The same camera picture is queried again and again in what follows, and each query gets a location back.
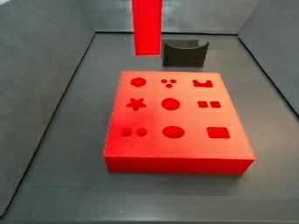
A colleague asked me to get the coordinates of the red rectangular gripper bar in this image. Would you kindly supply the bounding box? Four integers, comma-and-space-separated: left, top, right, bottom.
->
132, 0, 163, 56

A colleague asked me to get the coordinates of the black arch object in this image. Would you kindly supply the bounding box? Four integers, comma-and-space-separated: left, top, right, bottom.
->
163, 39, 209, 67

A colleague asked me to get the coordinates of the red shape sorter block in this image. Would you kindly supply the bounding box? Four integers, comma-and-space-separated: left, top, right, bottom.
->
104, 71, 255, 174

